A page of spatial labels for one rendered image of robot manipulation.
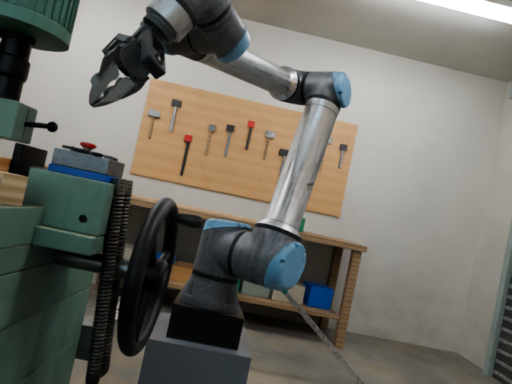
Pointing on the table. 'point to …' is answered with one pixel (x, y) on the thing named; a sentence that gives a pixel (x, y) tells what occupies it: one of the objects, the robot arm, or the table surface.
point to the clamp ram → (27, 159)
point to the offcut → (12, 188)
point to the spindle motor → (41, 21)
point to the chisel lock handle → (43, 126)
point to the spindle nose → (14, 62)
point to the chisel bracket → (16, 120)
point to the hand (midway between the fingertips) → (96, 101)
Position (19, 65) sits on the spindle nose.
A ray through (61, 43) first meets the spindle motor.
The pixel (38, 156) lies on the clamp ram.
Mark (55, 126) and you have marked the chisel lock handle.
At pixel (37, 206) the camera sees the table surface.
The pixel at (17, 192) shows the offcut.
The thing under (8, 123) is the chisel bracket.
